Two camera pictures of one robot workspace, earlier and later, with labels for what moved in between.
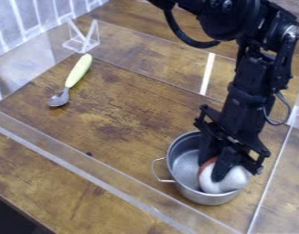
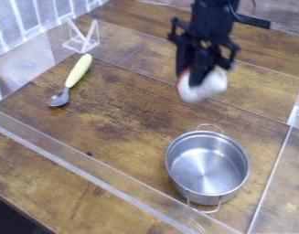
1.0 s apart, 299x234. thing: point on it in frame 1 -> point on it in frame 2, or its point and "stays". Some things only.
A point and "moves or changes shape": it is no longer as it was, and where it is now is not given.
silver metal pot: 178,168 moves or changes shape
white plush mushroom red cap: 234,180 -> 212,86
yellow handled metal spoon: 60,99 stays
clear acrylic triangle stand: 78,43 stays
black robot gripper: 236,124 -> 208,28
